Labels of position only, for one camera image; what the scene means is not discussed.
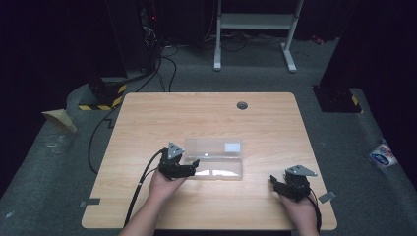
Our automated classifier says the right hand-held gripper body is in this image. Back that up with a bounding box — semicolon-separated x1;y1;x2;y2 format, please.
277;164;319;203

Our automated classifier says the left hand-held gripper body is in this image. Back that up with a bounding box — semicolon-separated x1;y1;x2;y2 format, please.
157;141;195;181

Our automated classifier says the clear plastic box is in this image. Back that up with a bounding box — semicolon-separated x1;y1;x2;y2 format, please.
183;137;245;181

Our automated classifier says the person's left hand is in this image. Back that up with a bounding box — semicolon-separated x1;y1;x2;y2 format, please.
147;169;188;207

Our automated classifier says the person's right hand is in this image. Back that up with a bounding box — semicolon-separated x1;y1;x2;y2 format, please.
277;193;319;232

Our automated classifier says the white label in box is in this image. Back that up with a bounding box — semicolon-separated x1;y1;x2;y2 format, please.
223;142;242;153

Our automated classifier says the white and blue wipes packet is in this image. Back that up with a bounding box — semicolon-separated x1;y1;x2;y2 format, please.
368;140;399;170

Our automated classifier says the black stand with hazard stripes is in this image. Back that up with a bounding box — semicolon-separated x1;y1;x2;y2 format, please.
78;0;155;112
312;0;417;114

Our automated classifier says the beige cardboard piece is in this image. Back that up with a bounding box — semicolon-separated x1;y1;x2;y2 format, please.
41;108;79;134

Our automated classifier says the white metal stand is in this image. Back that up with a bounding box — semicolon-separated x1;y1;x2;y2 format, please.
212;0;305;74

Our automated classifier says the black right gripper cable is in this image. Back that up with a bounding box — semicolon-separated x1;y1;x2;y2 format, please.
307;187;324;233

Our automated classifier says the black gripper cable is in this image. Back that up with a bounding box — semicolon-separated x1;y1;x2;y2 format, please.
307;187;324;233
123;147;169;228

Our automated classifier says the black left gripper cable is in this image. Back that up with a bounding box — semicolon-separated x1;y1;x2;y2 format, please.
123;147;169;228

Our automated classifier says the black floor cable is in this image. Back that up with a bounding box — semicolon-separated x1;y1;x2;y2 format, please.
88;105;123;175
136;45;178;93

